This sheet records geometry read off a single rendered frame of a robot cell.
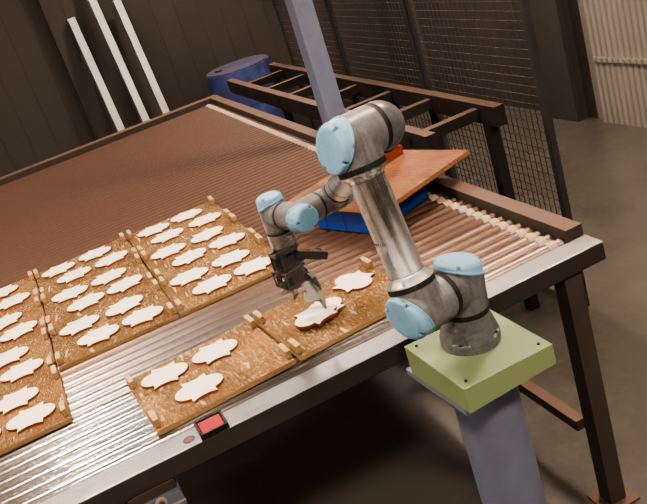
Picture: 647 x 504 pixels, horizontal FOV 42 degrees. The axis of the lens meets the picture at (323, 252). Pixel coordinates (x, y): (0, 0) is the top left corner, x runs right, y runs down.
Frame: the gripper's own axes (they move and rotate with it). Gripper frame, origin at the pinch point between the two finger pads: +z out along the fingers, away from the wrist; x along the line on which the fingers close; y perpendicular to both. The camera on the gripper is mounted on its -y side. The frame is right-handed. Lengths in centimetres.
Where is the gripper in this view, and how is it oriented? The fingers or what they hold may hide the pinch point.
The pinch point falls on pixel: (311, 303)
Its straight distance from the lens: 242.7
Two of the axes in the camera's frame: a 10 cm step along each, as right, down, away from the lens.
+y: -7.3, 4.6, -5.0
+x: 6.1, 1.3, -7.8
